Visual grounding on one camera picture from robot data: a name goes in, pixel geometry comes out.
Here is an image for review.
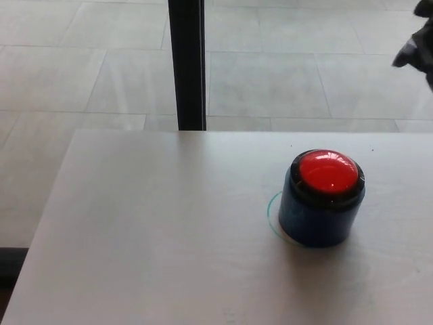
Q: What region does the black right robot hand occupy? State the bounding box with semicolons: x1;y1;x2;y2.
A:
391;0;433;91

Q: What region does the red dome button blue base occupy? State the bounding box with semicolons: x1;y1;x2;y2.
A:
277;149;367;249

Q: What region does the black vertical metal post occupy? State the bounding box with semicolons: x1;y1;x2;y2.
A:
167;0;208;132

